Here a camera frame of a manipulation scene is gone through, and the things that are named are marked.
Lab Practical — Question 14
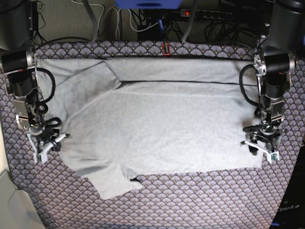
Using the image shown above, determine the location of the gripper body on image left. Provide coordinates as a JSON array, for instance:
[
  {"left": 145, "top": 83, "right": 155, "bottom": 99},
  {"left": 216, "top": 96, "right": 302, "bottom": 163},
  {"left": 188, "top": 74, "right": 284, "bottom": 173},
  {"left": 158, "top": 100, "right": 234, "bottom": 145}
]
[{"left": 30, "top": 119, "right": 61, "bottom": 145}]

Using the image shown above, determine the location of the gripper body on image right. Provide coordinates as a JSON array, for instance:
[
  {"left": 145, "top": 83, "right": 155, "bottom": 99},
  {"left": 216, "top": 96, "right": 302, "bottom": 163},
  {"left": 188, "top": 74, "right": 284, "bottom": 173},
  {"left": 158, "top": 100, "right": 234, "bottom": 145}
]
[{"left": 243, "top": 123, "right": 283, "bottom": 150}]

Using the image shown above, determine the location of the light grey T-shirt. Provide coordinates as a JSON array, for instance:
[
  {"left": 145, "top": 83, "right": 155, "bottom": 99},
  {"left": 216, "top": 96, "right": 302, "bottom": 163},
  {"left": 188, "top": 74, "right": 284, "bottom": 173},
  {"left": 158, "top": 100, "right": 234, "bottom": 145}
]
[{"left": 38, "top": 58, "right": 263, "bottom": 199}]

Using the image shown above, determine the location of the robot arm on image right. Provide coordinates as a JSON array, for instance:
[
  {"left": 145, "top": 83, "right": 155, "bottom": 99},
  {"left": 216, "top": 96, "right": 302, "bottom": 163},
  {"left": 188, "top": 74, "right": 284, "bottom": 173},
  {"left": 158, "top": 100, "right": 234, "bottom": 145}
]
[{"left": 239, "top": 0, "right": 305, "bottom": 163}]

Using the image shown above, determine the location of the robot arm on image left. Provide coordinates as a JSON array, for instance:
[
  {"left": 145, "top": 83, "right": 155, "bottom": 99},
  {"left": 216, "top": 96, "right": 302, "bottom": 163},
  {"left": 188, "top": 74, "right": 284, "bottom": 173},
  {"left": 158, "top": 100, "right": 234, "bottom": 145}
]
[{"left": 0, "top": 0, "right": 65, "bottom": 153}]

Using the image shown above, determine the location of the fan-patterned purple table cloth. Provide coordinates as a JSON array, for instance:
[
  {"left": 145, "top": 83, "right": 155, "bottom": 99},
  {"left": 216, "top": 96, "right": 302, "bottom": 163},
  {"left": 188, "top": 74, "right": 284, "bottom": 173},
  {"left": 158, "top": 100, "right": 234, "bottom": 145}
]
[{"left": 0, "top": 40, "right": 305, "bottom": 229}]

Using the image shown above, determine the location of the grey plastic bin corner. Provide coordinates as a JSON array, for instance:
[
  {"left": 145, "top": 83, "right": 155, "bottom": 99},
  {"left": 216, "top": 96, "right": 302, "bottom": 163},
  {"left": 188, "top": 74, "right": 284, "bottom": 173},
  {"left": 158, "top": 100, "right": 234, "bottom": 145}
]
[{"left": 0, "top": 170, "right": 45, "bottom": 229}]

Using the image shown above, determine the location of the red and black clamp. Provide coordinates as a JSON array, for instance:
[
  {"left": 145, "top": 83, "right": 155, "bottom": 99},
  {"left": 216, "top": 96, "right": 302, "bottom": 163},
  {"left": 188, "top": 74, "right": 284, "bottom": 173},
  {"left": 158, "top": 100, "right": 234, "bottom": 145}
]
[{"left": 162, "top": 42, "right": 171, "bottom": 56}]

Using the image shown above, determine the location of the black power strip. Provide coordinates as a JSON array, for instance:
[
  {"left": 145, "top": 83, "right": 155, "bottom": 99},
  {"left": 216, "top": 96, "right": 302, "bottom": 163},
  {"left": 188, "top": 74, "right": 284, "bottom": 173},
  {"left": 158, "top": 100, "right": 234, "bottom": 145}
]
[{"left": 195, "top": 10, "right": 234, "bottom": 21}]

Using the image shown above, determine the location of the blue box overhead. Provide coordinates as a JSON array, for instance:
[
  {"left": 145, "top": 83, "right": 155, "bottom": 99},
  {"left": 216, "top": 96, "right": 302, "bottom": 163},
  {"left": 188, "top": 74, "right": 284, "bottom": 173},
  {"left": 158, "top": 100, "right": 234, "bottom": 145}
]
[{"left": 115, "top": 0, "right": 182, "bottom": 9}]

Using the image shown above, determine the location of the blue clamp at top centre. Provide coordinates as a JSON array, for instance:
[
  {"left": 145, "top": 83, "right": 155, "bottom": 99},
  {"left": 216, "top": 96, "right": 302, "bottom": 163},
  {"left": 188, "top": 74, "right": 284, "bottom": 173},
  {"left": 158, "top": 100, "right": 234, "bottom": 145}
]
[{"left": 158, "top": 19, "right": 164, "bottom": 35}]

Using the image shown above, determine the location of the black OpenArm base plate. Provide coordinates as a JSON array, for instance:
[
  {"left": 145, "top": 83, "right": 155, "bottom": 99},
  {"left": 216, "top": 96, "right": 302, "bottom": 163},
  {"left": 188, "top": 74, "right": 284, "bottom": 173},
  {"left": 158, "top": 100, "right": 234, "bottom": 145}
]
[{"left": 270, "top": 146, "right": 305, "bottom": 229}]

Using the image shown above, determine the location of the white cable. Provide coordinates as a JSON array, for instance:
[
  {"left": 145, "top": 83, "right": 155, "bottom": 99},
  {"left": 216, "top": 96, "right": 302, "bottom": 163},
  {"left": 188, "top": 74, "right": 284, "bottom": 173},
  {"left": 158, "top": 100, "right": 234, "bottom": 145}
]
[{"left": 97, "top": 6, "right": 122, "bottom": 40}]

